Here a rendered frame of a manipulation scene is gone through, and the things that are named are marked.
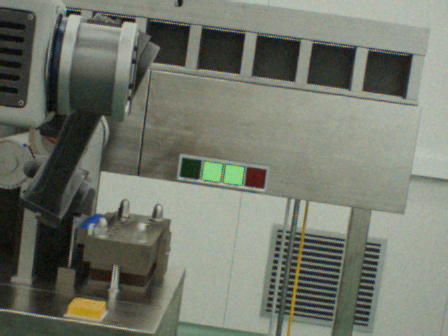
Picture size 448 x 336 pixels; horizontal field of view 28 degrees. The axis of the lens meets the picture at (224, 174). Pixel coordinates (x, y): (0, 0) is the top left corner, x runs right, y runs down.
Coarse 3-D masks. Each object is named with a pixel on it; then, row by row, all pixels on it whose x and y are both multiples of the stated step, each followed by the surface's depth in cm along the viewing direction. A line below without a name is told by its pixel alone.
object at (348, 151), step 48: (144, 96) 245; (192, 96) 244; (240, 96) 243; (288, 96) 242; (336, 96) 242; (144, 144) 246; (192, 144) 245; (240, 144) 245; (288, 144) 244; (336, 144) 243; (384, 144) 242; (288, 192) 245; (336, 192) 245; (384, 192) 244
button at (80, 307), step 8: (72, 304) 192; (80, 304) 193; (88, 304) 193; (96, 304) 194; (104, 304) 196; (72, 312) 191; (80, 312) 191; (88, 312) 191; (96, 312) 191; (104, 312) 196
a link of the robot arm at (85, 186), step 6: (36, 162) 155; (42, 162) 156; (30, 168) 155; (36, 168) 155; (78, 168) 187; (30, 174) 156; (84, 174) 189; (84, 180) 160; (84, 186) 157; (90, 186) 161; (78, 192) 156; (84, 192) 156; (78, 198) 157; (84, 198) 162
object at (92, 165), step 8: (88, 160) 222; (96, 160) 233; (88, 168) 223; (96, 168) 234; (88, 176) 225; (96, 176) 236; (96, 184) 237; (96, 192) 239; (88, 216) 233; (80, 224) 224; (72, 232) 217
